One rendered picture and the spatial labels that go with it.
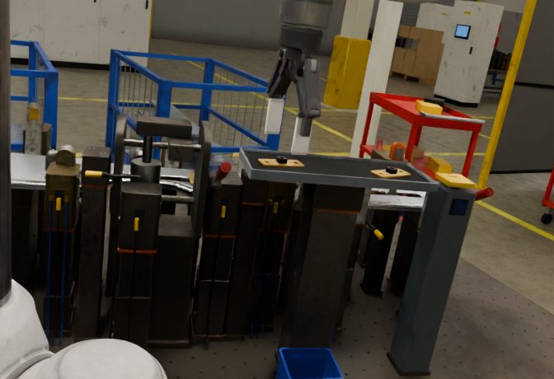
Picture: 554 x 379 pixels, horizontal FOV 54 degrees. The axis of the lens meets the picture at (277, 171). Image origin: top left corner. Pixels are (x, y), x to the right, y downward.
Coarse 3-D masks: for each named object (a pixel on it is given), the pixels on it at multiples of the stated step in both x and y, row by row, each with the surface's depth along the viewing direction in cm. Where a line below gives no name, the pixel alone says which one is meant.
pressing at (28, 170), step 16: (16, 160) 131; (32, 160) 133; (80, 160) 138; (16, 176) 121; (32, 176) 122; (80, 176) 127; (176, 176) 137; (240, 176) 144; (384, 192) 150; (400, 192) 152; (416, 192) 154; (384, 208) 140; (400, 208) 141; (416, 208) 142
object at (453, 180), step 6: (438, 174) 114; (444, 174) 114; (450, 174) 115; (456, 174) 116; (444, 180) 111; (450, 180) 110; (456, 180) 111; (462, 180) 112; (468, 180) 112; (450, 186) 110; (456, 186) 110; (462, 186) 110; (468, 186) 111; (474, 186) 111
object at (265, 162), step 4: (260, 160) 103; (264, 160) 103; (268, 160) 104; (272, 160) 104; (276, 160) 104; (280, 160) 103; (284, 160) 103; (288, 160) 106; (292, 160) 106; (296, 160) 107; (264, 164) 101; (268, 164) 101; (272, 164) 102; (276, 164) 102; (280, 164) 102; (284, 164) 103; (288, 164) 103; (292, 164) 104; (296, 164) 104; (300, 164) 104
